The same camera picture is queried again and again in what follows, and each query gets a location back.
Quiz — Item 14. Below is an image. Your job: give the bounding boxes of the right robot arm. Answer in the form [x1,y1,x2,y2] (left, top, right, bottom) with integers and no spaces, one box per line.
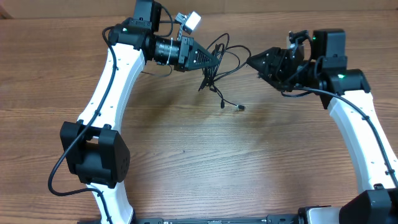
[246,29,397,223]

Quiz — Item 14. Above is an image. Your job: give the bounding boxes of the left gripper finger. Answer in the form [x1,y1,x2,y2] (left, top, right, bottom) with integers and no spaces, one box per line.
[191,40,219,64]
[186,60,218,71]

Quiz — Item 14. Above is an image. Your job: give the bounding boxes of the black USB cable three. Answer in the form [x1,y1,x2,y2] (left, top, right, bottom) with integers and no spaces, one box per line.
[205,43,246,111]

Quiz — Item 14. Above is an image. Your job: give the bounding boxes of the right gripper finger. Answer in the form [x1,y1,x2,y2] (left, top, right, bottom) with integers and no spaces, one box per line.
[257,72,286,90]
[246,47,285,72]

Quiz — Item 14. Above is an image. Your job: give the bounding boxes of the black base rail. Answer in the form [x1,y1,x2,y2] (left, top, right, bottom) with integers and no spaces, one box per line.
[77,205,354,224]

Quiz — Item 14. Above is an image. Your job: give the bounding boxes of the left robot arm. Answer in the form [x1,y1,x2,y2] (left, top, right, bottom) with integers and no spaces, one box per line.
[60,1,218,223]

